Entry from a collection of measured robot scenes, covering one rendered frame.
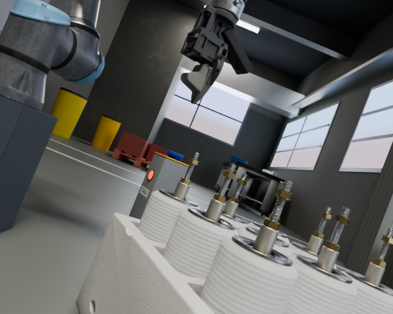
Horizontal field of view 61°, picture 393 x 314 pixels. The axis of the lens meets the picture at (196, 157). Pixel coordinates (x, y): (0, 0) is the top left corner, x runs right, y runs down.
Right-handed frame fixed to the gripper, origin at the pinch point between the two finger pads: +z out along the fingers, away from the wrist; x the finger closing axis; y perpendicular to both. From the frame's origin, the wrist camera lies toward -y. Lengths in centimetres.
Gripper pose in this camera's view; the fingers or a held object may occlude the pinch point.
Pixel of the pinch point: (197, 99)
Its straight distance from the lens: 79.2
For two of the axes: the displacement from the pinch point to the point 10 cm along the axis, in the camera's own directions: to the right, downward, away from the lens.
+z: -3.8, 9.2, -0.4
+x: 4.6, 1.6, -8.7
